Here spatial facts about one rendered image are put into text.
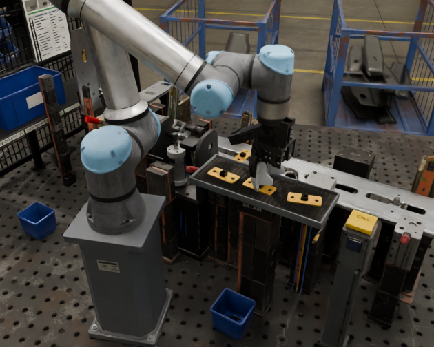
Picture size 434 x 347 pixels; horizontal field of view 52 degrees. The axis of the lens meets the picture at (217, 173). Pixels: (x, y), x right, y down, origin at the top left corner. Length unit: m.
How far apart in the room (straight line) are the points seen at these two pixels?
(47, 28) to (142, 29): 1.28
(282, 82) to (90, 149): 0.45
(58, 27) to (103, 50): 1.11
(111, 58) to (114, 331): 0.77
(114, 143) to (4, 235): 0.93
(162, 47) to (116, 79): 0.25
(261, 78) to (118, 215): 0.47
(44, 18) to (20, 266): 1.04
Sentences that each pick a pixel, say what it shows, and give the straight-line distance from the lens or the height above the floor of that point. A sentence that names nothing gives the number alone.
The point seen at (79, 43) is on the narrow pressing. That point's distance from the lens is 1.89.
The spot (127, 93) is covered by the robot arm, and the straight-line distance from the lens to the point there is 1.12.
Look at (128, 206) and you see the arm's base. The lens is 1.11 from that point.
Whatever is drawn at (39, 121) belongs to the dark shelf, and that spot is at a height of 1.03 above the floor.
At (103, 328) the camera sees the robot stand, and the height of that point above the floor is 0.74.
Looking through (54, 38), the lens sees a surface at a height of 1.23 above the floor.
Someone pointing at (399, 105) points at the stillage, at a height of 0.17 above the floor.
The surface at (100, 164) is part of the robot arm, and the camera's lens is 1.03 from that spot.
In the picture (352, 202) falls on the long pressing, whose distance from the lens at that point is 1.43.
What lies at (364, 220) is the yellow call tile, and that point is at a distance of 1.11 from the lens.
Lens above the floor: 1.84
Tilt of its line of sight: 34 degrees down
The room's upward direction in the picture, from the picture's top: straight up
